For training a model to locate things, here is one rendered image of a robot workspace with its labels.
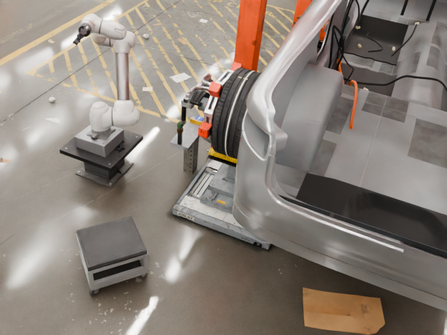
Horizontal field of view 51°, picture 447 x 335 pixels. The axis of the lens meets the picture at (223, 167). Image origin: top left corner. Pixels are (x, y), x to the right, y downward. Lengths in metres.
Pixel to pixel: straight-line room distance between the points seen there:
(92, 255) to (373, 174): 1.87
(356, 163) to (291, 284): 1.03
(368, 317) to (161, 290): 1.44
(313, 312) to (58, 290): 1.75
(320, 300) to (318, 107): 1.38
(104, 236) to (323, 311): 1.59
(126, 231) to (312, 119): 1.46
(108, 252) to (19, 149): 1.81
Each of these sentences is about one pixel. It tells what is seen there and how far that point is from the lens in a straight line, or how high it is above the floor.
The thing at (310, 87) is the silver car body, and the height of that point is 1.33.
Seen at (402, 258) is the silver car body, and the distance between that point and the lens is 2.36.
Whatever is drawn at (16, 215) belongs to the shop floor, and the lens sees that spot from 4.02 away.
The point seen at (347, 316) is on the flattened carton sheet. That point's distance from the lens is 3.47.
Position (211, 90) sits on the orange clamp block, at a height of 1.13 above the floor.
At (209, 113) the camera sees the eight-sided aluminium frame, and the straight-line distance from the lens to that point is 3.28.
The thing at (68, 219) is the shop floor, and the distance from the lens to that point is 3.90.
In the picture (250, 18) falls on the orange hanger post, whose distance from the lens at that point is 3.61.
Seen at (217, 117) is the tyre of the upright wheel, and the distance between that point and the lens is 3.22.
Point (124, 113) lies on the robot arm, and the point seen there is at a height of 0.62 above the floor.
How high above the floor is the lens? 2.79
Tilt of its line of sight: 40 degrees down
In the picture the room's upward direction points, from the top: 6 degrees clockwise
